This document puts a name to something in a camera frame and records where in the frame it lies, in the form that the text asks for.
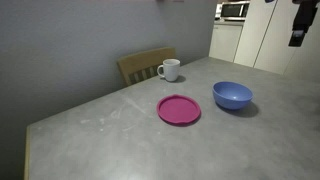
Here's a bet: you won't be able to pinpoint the silver microwave oven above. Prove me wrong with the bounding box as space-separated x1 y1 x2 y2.
219 0 251 22

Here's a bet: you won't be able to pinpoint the pink round plate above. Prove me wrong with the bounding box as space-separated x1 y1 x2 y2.
156 94 202 127

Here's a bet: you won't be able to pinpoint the white ceramic mug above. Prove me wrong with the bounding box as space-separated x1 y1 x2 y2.
156 58 181 83

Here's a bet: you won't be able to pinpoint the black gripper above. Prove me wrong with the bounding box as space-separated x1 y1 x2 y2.
288 0 320 48

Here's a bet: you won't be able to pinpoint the white kitchen counter cabinet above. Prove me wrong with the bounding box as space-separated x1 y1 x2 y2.
209 19 244 63

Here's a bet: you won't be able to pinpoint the tall white cabinet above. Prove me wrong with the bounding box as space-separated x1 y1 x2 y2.
233 0 320 84

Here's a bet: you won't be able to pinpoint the wooden chair with slatted back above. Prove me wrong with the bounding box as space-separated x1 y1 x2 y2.
116 46 177 88

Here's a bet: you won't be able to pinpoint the blue plastic bowl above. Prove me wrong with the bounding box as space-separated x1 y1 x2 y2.
212 81 254 111

